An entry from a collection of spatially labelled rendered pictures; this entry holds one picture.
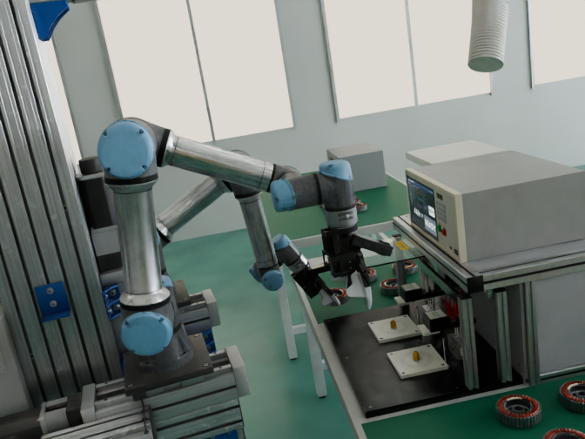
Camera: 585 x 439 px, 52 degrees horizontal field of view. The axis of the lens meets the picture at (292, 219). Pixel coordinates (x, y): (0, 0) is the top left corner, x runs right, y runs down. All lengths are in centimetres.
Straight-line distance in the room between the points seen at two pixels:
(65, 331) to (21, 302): 14
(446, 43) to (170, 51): 288
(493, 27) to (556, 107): 448
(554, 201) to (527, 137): 548
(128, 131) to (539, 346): 126
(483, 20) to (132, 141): 209
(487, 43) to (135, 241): 207
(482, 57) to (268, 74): 373
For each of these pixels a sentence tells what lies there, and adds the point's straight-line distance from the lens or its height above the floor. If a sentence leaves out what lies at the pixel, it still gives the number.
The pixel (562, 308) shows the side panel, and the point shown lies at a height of 96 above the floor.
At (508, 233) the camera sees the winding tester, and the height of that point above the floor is 117.
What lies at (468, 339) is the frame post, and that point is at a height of 92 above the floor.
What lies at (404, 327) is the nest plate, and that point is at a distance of 220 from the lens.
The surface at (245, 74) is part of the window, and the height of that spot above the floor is 161.
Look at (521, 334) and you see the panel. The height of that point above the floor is 91.
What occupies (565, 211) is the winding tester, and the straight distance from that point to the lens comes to 190.
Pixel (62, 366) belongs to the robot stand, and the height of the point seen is 104.
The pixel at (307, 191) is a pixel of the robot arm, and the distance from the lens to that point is 138.
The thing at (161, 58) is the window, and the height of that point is 189.
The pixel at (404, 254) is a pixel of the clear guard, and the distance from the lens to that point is 205.
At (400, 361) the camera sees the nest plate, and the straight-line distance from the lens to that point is 199.
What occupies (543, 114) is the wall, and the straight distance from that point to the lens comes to 741.
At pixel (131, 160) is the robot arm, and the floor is 160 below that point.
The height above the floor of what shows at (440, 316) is 92.
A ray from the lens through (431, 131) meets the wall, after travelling 687.
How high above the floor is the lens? 177
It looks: 15 degrees down
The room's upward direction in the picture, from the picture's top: 9 degrees counter-clockwise
